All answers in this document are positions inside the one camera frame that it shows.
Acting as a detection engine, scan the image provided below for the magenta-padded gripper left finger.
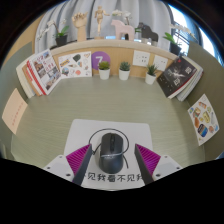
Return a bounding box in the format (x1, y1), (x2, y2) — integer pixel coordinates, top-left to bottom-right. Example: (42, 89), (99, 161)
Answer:
(43, 143), (94, 187)

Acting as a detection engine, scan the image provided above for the white book stack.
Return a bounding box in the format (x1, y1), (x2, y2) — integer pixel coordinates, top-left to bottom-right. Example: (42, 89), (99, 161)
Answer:
(174, 56), (204, 102)

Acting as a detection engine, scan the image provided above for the white orchid in dark pot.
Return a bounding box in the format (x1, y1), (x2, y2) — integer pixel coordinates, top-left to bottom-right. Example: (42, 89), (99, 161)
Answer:
(162, 23), (194, 56)

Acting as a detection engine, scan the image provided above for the pink wooden horse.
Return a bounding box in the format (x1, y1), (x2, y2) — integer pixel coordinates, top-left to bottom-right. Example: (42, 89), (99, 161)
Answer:
(110, 19), (136, 42)

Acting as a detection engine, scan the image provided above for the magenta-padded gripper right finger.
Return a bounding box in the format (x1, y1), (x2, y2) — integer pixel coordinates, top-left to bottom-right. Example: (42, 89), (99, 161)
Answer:
(133, 143), (183, 187)

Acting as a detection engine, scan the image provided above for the small potted green plant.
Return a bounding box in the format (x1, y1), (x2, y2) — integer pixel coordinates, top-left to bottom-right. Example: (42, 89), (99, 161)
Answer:
(144, 63), (158, 86)
(118, 61), (132, 81)
(97, 60), (111, 81)

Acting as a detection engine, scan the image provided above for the wooden mannequin figure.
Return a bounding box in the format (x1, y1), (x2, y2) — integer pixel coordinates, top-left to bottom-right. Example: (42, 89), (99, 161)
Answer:
(93, 5), (111, 40)

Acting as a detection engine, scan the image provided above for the thick white book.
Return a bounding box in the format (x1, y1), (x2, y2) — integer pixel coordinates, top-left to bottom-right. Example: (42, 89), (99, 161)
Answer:
(15, 59), (36, 99)

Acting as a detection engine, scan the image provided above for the wooden desk back ledge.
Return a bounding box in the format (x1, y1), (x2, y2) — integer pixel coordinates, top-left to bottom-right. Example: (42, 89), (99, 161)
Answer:
(49, 39), (183, 79)

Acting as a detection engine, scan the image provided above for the black computer mouse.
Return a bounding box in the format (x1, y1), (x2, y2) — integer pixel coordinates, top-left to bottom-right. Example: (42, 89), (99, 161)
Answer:
(98, 132), (125, 174)

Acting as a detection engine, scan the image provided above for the colourful sticker card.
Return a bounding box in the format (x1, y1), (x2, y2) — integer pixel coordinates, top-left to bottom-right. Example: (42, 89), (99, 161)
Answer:
(187, 93), (220, 147)

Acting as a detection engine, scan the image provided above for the purple round sticker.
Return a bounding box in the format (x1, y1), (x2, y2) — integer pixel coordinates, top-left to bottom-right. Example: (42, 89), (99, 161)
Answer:
(90, 50), (112, 71)

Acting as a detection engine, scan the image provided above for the white wall socket plate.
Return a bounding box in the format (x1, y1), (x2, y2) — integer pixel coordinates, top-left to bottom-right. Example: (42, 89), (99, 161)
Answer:
(152, 54), (169, 72)
(132, 49), (151, 68)

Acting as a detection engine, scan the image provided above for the grey curtain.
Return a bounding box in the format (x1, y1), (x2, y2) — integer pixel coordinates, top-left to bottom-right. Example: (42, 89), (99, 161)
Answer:
(34, 0), (176, 51)

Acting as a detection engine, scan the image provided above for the white orchid in black pot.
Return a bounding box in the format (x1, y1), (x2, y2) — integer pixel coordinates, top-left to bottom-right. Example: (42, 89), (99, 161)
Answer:
(35, 19), (70, 48)

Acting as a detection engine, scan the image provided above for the white orchid plant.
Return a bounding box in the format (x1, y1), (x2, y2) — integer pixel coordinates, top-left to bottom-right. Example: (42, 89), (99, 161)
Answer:
(111, 9), (143, 34)

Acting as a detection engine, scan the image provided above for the beige thin booklet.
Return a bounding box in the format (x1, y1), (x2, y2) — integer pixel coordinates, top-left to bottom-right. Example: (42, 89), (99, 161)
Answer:
(1, 87), (29, 136)

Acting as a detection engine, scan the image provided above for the photo cover book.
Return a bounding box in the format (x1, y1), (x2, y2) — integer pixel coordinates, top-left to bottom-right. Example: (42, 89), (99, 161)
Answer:
(28, 48), (62, 95)

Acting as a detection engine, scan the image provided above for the white printed mouse pad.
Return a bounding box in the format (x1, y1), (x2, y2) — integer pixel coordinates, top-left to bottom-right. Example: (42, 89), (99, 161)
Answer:
(63, 118), (155, 192)

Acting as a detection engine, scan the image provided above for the red spine book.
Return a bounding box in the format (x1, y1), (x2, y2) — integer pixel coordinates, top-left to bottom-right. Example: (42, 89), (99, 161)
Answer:
(25, 56), (48, 97)

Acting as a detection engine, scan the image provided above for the black wooden horse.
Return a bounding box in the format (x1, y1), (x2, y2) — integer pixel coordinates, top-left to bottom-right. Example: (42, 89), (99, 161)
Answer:
(136, 22), (160, 44)

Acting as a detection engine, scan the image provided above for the brown cover book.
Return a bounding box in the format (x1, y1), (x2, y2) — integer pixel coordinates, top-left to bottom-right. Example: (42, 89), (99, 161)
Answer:
(21, 61), (43, 98)

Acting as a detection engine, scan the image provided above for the dark framed window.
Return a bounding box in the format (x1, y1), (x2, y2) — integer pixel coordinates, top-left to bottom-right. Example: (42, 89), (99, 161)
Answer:
(168, 3), (223, 64)

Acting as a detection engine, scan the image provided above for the black cover book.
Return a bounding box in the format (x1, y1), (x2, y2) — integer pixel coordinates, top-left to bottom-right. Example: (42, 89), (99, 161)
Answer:
(155, 56), (198, 100)

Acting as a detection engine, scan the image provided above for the grey-green desk partition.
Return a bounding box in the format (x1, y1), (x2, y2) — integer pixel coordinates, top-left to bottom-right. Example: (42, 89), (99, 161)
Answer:
(0, 41), (36, 158)
(179, 41), (224, 161)

